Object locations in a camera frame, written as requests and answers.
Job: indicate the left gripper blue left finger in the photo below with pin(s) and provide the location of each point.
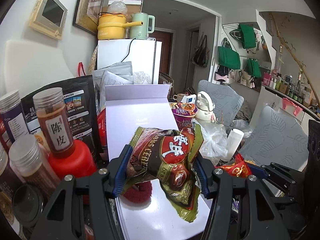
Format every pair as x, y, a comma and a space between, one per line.
117, 172

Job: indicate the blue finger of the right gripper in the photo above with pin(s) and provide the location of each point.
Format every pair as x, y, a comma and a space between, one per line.
256, 170

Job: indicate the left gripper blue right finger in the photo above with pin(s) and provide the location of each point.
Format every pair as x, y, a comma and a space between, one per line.
203, 169

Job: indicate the small red candy packet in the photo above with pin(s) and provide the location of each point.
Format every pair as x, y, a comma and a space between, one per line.
238, 168

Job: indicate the dark red fuzzy scrunchie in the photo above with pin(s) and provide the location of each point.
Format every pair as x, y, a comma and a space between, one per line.
139, 193

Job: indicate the green brown snack packet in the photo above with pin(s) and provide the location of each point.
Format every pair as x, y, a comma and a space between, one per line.
168, 155

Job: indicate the clear plastic bag of food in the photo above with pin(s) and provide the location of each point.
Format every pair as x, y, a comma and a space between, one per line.
214, 146

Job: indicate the near grey leaf chair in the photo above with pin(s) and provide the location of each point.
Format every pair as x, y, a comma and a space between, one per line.
277, 138

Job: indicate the grey leaf chair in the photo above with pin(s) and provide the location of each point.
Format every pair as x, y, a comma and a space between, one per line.
277, 138
227, 102

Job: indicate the white paper towel roll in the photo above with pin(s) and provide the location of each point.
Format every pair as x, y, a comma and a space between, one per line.
233, 141

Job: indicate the purple instant noodle cup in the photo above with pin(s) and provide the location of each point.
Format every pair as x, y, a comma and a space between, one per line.
183, 113

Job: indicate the cream water bottle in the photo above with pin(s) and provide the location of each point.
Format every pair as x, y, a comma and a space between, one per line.
205, 107

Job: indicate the lavender open gift box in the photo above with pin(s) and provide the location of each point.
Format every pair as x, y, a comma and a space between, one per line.
129, 107

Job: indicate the far grey leaf chair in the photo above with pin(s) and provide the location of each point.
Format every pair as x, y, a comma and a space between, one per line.
227, 102

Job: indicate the black printed gift bag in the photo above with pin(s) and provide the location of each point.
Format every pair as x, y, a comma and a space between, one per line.
79, 97

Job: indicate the clear spice jar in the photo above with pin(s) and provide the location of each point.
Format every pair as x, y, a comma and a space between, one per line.
31, 162

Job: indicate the jar with chinese label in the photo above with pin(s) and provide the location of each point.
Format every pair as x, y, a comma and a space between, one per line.
52, 116

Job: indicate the small green handbag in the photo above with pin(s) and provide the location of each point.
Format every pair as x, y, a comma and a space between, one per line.
252, 68

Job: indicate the black hanging bag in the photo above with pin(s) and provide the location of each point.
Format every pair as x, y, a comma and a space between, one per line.
201, 56

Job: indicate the large green handbag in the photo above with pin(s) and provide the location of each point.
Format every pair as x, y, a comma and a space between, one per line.
227, 56

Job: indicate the white mini fridge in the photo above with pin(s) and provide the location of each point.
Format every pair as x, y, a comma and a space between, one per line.
144, 55

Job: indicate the brown entrance door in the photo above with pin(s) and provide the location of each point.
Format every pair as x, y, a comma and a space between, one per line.
166, 39

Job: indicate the mint green electric kettle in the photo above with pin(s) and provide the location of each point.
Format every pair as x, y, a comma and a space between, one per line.
141, 32

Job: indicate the top green handbag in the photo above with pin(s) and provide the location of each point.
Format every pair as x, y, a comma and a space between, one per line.
245, 35

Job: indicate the yellow cooking pot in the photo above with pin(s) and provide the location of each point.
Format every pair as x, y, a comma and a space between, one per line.
113, 26

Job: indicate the gold framed picture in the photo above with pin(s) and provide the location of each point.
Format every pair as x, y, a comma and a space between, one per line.
86, 15

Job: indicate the wall intercom panel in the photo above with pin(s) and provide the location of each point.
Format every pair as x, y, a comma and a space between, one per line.
48, 17

